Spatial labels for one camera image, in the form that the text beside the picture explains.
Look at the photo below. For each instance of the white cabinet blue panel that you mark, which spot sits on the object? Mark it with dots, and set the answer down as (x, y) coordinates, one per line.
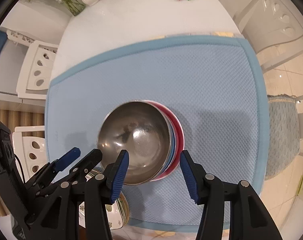
(4, 75)

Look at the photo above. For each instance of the striped tan rug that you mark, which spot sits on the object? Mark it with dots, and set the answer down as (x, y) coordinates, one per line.
(16, 120)

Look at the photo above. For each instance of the pink cartoon bowl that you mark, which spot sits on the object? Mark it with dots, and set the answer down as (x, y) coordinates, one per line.
(166, 174)

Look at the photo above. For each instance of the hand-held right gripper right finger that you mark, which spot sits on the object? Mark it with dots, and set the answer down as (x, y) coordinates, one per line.
(189, 177)

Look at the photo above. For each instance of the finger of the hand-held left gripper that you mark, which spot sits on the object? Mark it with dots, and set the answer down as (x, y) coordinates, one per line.
(90, 161)
(67, 158)

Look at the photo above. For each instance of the red steel bowl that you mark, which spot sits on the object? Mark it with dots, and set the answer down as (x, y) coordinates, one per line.
(179, 135)

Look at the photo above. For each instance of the white carved chair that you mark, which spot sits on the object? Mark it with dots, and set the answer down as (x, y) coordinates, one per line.
(16, 33)

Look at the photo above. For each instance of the blue textured mat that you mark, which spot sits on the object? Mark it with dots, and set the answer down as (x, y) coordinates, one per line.
(204, 80)

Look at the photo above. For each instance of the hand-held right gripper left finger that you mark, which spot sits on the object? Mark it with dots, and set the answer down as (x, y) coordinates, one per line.
(119, 177)

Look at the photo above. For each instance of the blue steel bowl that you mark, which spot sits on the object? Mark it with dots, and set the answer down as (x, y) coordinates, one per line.
(141, 120)

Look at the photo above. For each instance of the round blue leaf plate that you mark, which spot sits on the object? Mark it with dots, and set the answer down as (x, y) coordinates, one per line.
(123, 205)

